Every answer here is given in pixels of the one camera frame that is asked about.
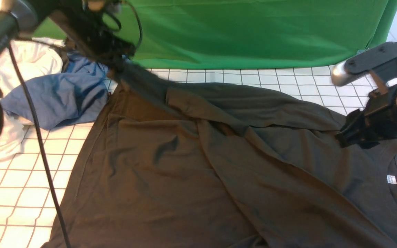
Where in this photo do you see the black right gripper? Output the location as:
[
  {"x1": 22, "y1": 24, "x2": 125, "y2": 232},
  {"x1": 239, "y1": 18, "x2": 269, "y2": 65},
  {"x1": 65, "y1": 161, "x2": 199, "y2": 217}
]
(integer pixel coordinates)
[{"x1": 336, "y1": 88, "x2": 397, "y2": 149}]

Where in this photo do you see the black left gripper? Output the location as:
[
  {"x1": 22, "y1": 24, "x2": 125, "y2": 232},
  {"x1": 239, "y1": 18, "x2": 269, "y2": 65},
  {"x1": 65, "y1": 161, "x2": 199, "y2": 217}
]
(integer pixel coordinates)
[{"x1": 50, "y1": 3, "x2": 137, "y2": 69}]

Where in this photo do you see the dark gray long-sleeved shirt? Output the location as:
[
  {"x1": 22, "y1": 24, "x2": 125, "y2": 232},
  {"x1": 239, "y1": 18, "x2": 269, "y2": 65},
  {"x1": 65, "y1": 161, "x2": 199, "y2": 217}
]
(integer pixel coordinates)
[{"x1": 60, "y1": 63, "x2": 397, "y2": 248}]

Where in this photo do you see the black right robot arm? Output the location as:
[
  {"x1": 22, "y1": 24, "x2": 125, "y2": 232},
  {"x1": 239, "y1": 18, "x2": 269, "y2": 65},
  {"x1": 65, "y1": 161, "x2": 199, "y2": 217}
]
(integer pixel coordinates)
[{"x1": 335, "y1": 84, "x2": 397, "y2": 149}]

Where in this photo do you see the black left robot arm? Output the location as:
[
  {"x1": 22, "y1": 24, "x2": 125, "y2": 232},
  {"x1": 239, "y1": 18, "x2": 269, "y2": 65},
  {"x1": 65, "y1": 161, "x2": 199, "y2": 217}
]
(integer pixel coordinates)
[{"x1": 0, "y1": 0, "x2": 142, "y2": 135}]

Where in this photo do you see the white shirt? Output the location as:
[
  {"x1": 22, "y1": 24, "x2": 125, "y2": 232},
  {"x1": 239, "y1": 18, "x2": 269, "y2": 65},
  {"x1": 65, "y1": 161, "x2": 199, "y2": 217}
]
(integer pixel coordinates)
[{"x1": 0, "y1": 38, "x2": 63, "y2": 161}]

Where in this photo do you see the blue shirt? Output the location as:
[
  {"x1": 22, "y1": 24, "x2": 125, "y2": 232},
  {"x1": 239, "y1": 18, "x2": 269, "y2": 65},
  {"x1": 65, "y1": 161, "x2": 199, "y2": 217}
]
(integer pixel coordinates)
[{"x1": 1, "y1": 53, "x2": 108, "y2": 130}]

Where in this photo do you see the green backdrop cloth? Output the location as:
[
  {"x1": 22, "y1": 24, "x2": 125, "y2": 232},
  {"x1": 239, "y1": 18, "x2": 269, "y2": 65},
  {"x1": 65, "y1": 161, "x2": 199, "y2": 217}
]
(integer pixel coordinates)
[{"x1": 0, "y1": 0, "x2": 397, "y2": 70}]

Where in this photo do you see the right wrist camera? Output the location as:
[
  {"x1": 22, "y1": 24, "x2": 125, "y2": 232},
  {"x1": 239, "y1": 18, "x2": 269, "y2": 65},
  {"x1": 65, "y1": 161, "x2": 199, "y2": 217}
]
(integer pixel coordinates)
[{"x1": 331, "y1": 41, "x2": 397, "y2": 87}]

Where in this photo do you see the black left camera cable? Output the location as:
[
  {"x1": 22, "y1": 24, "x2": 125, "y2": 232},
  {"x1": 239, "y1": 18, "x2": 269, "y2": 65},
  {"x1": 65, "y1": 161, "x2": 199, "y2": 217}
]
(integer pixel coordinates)
[{"x1": 8, "y1": 0, "x2": 143, "y2": 248}]

